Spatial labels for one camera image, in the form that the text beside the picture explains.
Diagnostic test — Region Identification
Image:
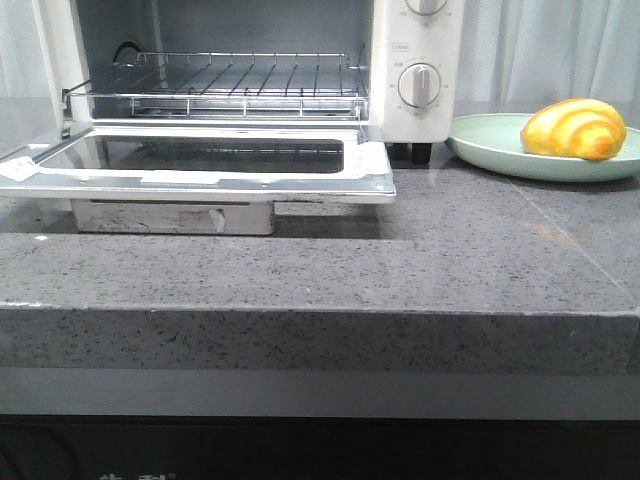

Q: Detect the yellow croissant bread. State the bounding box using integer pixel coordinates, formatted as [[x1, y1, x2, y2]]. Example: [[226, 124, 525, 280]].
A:
[[520, 98, 627, 161]]

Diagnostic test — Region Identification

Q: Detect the white Toshiba toaster oven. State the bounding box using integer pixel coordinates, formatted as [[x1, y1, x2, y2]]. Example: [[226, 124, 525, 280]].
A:
[[45, 1, 464, 155]]

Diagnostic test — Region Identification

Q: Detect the light green ceramic plate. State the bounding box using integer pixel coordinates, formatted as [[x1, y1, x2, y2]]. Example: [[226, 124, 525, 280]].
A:
[[446, 113, 639, 183]]

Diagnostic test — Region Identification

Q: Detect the black right oven foot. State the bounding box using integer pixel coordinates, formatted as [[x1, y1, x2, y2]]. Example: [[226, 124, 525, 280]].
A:
[[411, 143, 432, 165]]

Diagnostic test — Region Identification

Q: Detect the glass oven door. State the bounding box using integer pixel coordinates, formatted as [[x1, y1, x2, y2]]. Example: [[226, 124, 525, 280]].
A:
[[1, 121, 396, 235]]

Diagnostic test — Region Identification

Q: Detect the upper oven control knob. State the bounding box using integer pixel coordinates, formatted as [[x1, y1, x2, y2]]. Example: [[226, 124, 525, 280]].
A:
[[405, 0, 447, 16]]

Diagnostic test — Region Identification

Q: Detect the lower oven timer knob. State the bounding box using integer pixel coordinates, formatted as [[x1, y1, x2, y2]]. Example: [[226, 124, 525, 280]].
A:
[[398, 63, 441, 109]]

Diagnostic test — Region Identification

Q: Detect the metal wire oven rack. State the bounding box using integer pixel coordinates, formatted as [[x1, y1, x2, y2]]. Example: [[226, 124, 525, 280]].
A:
[[61, 42, 371, 138]]

